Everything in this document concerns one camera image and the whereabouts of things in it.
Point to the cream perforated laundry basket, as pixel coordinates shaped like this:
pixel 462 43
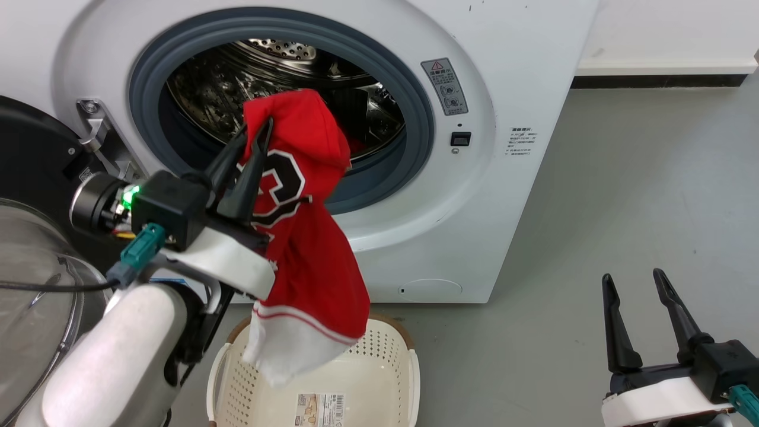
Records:
pixel 379 379

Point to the white wall ledge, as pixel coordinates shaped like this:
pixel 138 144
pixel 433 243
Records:
pixel 664 66

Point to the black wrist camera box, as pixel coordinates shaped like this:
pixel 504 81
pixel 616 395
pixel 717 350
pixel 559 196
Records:
pixel 169 204
pixel 726 365

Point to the silver metal door hinge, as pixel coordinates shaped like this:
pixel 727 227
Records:
pixel 95 127

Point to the round white filter cover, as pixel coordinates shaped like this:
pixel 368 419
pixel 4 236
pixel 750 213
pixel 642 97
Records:
pixel 430 289

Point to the black round washer door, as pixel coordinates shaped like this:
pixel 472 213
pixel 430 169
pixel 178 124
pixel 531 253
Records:
pixel 29 154

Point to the paper label sticker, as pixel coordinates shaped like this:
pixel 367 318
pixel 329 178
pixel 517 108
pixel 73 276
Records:
pixel 320 410

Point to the black baseboard strip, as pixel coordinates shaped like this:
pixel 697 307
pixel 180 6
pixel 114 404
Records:
pixel 652 81

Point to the white front-load washing machine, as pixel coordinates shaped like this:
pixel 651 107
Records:
pixel 522 47

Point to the grey warning sticker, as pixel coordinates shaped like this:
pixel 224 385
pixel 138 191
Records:
pixel 446 86

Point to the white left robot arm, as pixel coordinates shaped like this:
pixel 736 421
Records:
pixel 112 362

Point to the grey rubber door gasket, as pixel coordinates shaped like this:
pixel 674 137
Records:
pixel 422 142

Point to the red basketball jersey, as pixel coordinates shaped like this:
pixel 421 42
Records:
pixel 314 267

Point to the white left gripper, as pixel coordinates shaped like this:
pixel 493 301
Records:
pixel 228 261

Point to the stainless steel washer drum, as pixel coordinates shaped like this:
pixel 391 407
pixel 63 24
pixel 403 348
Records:
pixel 207 89

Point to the black door latch slot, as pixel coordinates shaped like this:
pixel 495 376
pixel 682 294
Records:
pixel 461 139

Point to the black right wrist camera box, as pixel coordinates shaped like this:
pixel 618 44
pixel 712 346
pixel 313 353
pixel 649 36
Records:
pixel 726 365

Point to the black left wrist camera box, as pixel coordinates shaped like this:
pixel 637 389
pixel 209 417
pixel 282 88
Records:
pixel 169 204

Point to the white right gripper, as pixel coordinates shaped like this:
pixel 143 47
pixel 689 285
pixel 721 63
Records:
pixel 658 403

